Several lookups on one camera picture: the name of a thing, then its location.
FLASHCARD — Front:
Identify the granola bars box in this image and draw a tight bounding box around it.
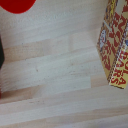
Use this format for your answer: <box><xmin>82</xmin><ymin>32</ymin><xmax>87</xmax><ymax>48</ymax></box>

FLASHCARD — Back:
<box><xmin>96</xmin><ymin>0</ymin><xmax>128</xmax><ymax>90</ymax></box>

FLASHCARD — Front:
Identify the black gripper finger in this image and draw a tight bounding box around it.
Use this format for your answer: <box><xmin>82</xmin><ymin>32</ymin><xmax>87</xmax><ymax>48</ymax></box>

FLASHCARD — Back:
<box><xmin>0</xmin><ymin>35</ymin><xmax>5</xmax><ymax>69</ymax></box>

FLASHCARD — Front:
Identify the red bowl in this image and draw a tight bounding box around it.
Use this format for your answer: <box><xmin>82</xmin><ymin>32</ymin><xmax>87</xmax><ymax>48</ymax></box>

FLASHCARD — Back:
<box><xmin>0</xmin><ymin>0</ymin><xmax>37</xmax><ymax>15</ymax></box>

